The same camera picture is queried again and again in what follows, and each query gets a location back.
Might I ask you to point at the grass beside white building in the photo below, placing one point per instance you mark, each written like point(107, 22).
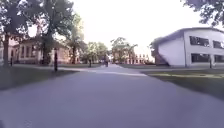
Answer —
point(196, 81)

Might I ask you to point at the thin dark pole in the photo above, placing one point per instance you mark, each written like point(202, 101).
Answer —
point(210, 62)

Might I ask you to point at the black post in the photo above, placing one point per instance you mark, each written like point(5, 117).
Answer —
point(55, 61)
point(90, 63)

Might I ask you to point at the person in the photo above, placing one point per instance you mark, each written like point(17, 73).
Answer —
point(106, 61)

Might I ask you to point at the white building with dark windows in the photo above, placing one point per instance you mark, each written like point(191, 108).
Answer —
point(175, 50)

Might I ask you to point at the distant trees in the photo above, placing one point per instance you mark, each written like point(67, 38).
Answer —
point(121, 48)

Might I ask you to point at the beige brick building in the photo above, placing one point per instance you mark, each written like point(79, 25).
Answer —
point(30, 51)

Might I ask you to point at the grey asphalt path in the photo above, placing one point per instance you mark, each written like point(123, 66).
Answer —
point(110, 100)

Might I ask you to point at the overhanging tree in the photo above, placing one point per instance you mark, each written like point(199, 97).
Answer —
point(208, 10)

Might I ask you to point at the distant building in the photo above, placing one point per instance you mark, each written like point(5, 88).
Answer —
point(140, 59)

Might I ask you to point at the row of large trees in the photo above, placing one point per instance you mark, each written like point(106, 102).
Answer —
point(46, 30)

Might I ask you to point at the grass beside beige building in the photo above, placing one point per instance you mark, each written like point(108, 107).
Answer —
point(23, 76)

